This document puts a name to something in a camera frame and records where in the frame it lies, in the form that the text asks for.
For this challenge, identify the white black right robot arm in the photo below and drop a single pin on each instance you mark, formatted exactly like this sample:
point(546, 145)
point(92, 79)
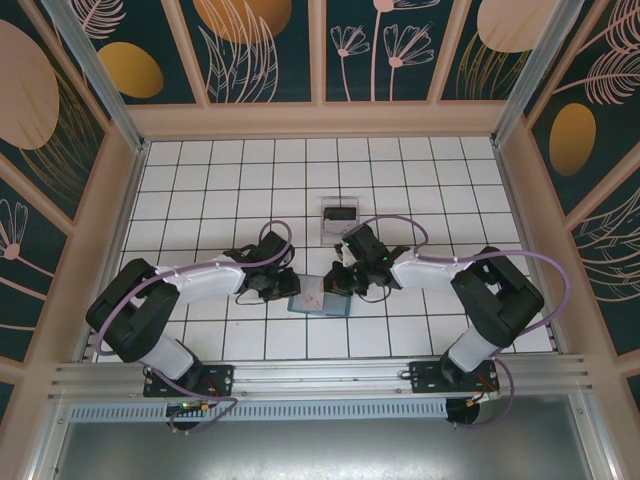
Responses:
point(430, 275)

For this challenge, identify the clear acrylic tray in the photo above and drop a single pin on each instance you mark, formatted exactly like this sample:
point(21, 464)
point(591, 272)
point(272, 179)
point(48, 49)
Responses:
point(330, 230)

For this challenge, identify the aluminium table side rail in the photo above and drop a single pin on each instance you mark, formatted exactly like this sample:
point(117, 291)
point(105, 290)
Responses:
point(131, 210)
point(518, 210)

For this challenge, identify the black credit card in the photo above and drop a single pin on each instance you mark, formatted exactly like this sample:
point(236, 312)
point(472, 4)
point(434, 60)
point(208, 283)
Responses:
point(340, 212)

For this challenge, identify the aluminium mounting rail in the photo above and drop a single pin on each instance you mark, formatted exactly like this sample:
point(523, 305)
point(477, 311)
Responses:
point(320, 375)

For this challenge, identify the aluminium corner post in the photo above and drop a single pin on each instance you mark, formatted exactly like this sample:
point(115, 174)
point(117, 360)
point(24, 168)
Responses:
point(534, 65)
point(95, 65)

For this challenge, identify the grey metal sheet panel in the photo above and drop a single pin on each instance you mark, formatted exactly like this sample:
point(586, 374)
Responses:
point(320, 450)

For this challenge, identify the white card with pink print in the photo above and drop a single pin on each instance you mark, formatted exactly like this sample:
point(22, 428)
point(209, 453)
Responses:
point(312, 299)

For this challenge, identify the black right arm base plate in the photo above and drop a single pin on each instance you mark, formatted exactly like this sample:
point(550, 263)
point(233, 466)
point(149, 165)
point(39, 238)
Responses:
point(422, 380)

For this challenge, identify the blue card holder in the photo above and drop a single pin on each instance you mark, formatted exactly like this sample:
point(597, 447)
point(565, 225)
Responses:
point(335, 305)

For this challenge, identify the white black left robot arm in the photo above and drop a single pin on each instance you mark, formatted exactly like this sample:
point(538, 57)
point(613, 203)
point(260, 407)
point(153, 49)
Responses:
point(205, 285)

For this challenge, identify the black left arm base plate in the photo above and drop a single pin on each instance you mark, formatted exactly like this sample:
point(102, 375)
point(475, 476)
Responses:
point(225, 372)

